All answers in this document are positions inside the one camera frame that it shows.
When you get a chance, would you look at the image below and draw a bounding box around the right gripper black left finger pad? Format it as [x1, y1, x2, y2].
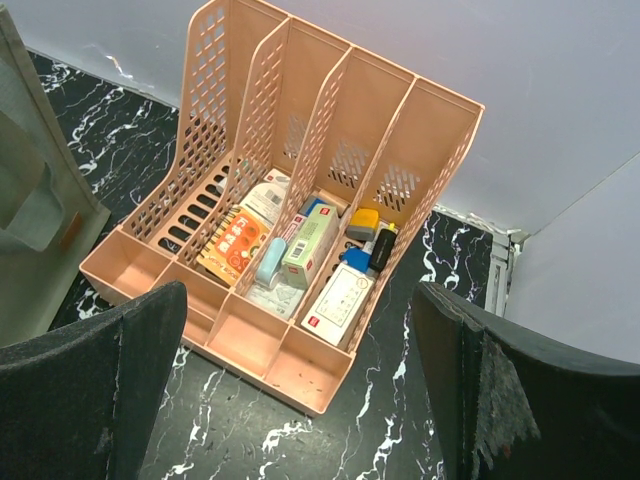
[1, 281, 187, 479]

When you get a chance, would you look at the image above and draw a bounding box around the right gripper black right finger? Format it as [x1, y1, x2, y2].
[411, 282, 639, 479]

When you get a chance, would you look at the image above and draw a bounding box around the olive green canvas bag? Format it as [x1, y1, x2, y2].
[1, 8, 110, 346]

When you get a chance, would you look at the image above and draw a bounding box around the white box in organizer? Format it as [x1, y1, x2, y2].
[301, 263, 374, 349]

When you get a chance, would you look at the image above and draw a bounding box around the black marker pen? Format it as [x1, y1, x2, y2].
[368, 223, 397, 273]

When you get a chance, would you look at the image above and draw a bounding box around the red white snack packet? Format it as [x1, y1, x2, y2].
[196, 205, 269, 286]

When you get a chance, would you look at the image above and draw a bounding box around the grey yellow pencil sharpener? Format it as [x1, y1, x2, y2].
[346, 208, 379, 242]

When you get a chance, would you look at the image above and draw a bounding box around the green white small box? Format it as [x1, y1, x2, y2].
[282, 204, 339, 289]

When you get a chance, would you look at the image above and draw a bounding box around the orange plastic file organizer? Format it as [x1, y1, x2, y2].
[81, 1, 484, 416]

